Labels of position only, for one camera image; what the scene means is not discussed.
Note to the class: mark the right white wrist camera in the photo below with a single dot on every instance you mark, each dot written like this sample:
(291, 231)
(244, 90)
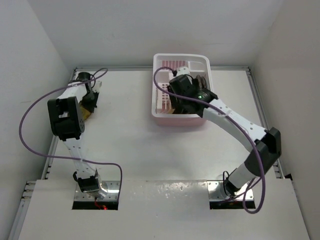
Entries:
(184, 70)

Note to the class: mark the metal base plate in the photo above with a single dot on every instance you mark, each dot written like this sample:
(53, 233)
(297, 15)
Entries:
(109, 193)
(216, 192)

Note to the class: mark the pink plastic dish rack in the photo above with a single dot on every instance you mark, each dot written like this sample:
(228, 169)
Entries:
(160, 101)

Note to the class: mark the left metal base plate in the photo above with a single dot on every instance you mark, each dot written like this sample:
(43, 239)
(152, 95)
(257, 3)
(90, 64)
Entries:
(109, 193)

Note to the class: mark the beige floral small plate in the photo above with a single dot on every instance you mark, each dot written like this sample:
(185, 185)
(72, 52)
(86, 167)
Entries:
(171, 111)

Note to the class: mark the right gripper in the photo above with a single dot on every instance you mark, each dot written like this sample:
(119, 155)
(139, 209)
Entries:
(176, 101)

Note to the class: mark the yellow patterned small plate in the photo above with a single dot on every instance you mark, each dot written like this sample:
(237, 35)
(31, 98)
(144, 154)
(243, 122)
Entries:
(87, 109)

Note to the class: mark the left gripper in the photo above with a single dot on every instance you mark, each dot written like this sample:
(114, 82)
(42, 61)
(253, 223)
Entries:
(90, 106)

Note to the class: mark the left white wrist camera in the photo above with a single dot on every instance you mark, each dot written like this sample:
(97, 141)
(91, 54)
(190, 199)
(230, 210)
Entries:
(96, 86)

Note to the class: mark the cream plate dark patterned rim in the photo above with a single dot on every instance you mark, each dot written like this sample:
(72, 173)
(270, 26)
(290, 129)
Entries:
(203, 82)

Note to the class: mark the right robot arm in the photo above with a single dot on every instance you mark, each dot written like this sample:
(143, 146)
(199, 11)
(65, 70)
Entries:
(263, 145)

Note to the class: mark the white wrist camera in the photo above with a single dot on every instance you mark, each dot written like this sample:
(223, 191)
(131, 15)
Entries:
(184, 70)
(96, 86)

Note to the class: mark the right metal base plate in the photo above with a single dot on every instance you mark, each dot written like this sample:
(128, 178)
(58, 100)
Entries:
(216, 192)

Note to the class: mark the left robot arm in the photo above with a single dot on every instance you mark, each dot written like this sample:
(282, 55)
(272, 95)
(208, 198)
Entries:
(67, 120)

